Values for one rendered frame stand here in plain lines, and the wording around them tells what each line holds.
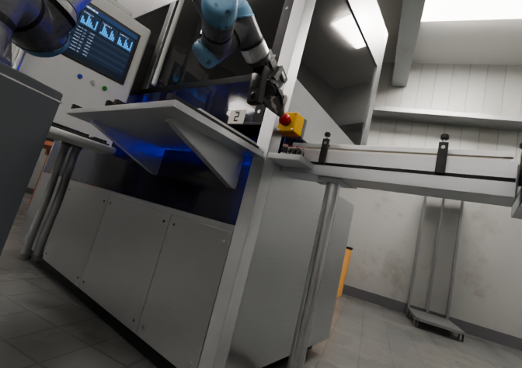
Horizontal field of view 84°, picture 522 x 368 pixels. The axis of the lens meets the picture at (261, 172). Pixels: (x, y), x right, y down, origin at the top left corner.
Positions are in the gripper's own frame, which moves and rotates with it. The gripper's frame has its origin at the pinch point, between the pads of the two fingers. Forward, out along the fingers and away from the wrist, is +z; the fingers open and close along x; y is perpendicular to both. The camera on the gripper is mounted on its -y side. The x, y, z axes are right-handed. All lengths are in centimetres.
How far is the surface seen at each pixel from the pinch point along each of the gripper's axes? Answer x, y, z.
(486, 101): -52, 328, 252
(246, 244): 5.4, -37.2, 25.4
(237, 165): 15.4, -15.1, 10.6
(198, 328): 15, -66, 37
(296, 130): -3.7, 0.5, 7.0
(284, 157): -2.3, -9.2, 10.6
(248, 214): 6.5, -28.7, 19.7
